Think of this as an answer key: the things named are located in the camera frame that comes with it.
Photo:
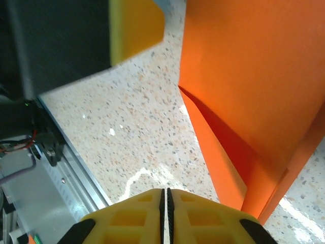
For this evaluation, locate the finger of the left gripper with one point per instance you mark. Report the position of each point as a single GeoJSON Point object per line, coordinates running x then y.
{"type": "Point", "coordinates": [101, 30]}

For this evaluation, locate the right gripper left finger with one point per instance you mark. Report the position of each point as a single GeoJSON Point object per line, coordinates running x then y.
{"type": "Point", "coordinates": [127, 218]}

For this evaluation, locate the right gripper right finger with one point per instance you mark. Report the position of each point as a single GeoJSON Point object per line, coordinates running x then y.
{"type": "Point", "coordinates": [203, 221]}

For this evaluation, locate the grey sheet metal tray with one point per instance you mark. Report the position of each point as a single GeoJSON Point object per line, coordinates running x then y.
{"type": "Point", "coordinates": [38, 211]}

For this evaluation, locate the long aluminium base rail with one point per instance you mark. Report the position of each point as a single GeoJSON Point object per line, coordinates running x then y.
{"type": "Point", "coordinates": [83, 178]}

